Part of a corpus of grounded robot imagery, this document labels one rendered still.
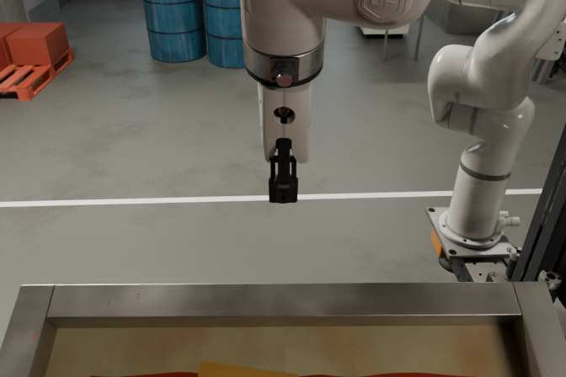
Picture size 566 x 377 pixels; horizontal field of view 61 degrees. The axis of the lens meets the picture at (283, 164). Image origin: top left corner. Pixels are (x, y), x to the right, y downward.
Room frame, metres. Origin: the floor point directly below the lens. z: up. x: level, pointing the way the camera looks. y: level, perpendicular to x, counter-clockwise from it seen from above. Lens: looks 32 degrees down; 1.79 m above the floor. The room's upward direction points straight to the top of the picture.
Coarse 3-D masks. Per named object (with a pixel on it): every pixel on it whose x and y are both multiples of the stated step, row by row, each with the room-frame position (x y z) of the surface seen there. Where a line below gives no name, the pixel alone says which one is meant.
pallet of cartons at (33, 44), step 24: (0, 24) 4.91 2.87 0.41; (24, 24) 4.93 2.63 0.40; (48, 24) 4.91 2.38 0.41; (0, 48) 4.42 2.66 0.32; (24, 48) 4.48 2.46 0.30; (48, 48) 4.51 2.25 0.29; (0, 72) 4.29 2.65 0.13; (24, 72) 4.29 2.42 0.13; (48, 72) 4.44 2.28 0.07; (24, 96) 3.94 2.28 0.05
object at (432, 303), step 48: (48, 288) 0.38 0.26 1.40; (96, 288) 0.38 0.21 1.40; (144, 288) 0.38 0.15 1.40; (192, 288) 0.38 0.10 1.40; (240, 288) 0.38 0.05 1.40; (288, 288) 0.38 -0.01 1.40; (336, 288) 0.38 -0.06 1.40; (384, 288) 0.38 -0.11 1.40; (432, 288) 0.38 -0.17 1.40; (480, 288) 0.38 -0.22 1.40; (528, 288) 0.38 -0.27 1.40; (48, 336) 0.34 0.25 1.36; (528, 336) 0.33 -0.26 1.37
